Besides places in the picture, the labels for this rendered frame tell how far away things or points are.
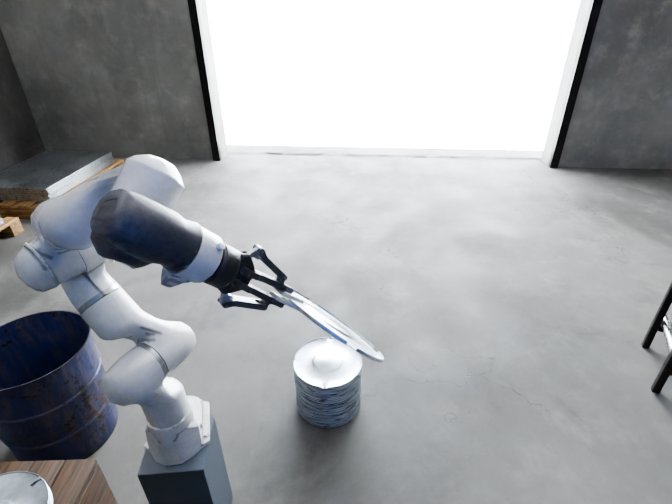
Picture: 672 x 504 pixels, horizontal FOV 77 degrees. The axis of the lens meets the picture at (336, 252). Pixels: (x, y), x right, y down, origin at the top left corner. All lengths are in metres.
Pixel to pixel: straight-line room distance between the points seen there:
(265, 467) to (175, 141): 4.05
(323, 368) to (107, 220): 1.32
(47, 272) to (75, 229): 0.18
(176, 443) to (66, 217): 0.70
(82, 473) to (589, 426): 1.91
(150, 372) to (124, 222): 0.57
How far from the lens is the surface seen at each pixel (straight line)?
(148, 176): 0.74
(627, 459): 2.18
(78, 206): 0.92
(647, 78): 5.28
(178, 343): 1.18
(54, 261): 1.09
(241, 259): 0.76
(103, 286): 1.16
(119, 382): 1.12
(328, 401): 1.82
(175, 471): 1.39
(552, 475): 2.01
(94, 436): 2.08
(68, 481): 1.63
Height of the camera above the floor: 1.57
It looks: 31 degrees down
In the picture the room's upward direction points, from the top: 1 degrees counter-clockwise
